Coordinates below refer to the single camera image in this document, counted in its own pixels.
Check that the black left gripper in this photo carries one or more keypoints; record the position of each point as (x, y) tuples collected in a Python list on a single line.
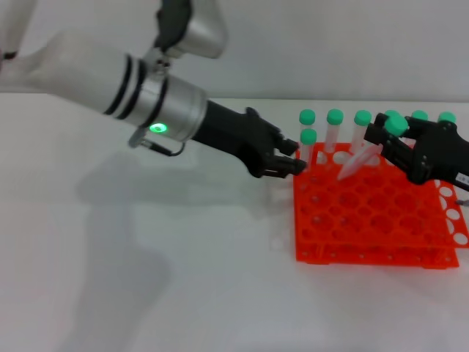
[(238, 135)]

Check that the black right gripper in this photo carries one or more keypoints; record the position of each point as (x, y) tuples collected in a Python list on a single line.
[(436, 154)]

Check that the green-capped tube with red label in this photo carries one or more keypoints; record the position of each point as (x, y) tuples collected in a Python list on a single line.
[(396, 125)]

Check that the white and silver left arm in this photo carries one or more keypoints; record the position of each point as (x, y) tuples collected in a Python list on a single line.
[(91, 77)]

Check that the green-capped clear test tube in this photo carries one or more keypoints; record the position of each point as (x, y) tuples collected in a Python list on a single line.
[(420, 115), (308, 136), (447, 117), (306, 116), (362, 118), (391, 112), (335, 116)]

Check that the orange test tube rack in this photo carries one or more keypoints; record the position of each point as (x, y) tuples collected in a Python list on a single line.
[(366, 220)]

